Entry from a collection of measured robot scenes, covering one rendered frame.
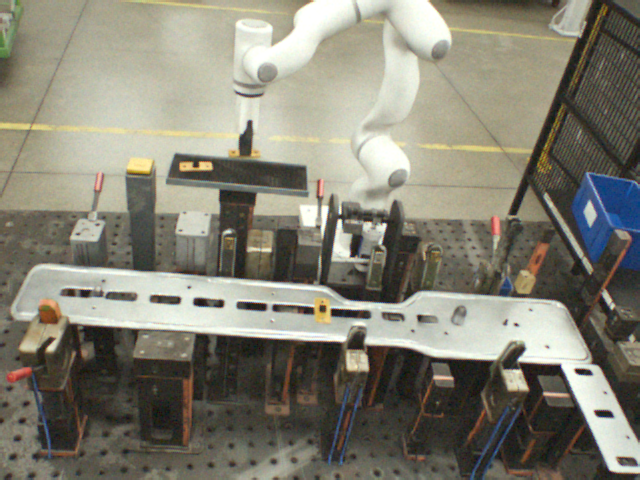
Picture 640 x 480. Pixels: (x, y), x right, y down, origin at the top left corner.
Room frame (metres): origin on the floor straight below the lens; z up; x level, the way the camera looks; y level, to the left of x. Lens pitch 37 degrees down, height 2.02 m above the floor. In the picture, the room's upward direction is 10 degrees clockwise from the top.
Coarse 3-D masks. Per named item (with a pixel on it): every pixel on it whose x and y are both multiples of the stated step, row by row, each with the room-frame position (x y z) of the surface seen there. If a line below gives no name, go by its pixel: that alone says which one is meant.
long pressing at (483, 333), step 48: (48, 288) 1.00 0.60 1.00; (144, 288) 1.05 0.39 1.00; (192, 288) 1.08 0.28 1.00; (240, 288) 1.11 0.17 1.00; (288, 288) 1.14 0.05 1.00; (240, 336) 0.96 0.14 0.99; (288, 336) 0.98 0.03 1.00; (336, 336) 1.01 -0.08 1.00; (384, 336) 1.03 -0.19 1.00; (432, 336) 1.06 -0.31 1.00; (480, 336) 1.09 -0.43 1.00; (528, 336) 1.12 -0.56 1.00; (576, 336) 1.15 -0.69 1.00
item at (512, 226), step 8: (512, 216) 1.32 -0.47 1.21; (504, 224) 1.31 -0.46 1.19; (512, 224) 1.29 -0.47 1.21; (520, 224) 1.28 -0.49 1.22; (504, 232) 1.30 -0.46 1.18; (512, 232) 1.31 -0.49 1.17; (520, 232) 1.28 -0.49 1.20; (504, 240) 1.29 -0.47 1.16; (512, 240) 1.30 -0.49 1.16; (496, 248) 1.30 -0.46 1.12; (504, 248) 1.30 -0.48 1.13; (512, 248) 1.29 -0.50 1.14; (496, 256) 1.29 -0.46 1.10; (504, 256) 1.30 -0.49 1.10; (496, 264) 1.28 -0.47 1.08; (504, 264) 1.29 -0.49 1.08; (504, 272) 1.28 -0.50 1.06
